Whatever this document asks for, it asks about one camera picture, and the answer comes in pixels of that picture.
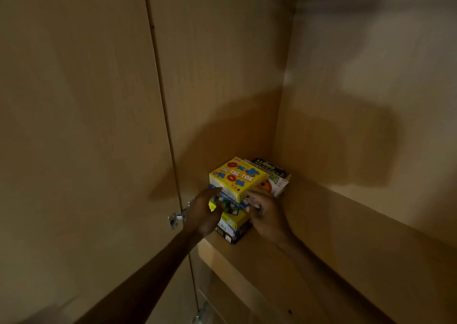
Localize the person's left hand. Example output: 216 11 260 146
182 187 224 239

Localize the person's right hand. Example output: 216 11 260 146
244 187 294 244

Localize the blue colourful game box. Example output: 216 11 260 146
209 185 263 216

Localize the person's right forearm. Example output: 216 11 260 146
276 234 397 324

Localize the person's left forearm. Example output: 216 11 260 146
73 228 201 324

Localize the white green game box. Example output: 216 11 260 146
245 160 290 198

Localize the yellow white game box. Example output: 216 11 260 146
218 210 252 233

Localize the black flat game box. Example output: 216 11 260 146
214 220 255 245

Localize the silver door hinge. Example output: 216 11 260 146
168 202 193 231
192 302 209 324

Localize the wooden cabinet shelf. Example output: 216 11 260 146
197 174 457 324

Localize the wooden cabinet door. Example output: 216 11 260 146
0 0 199 324

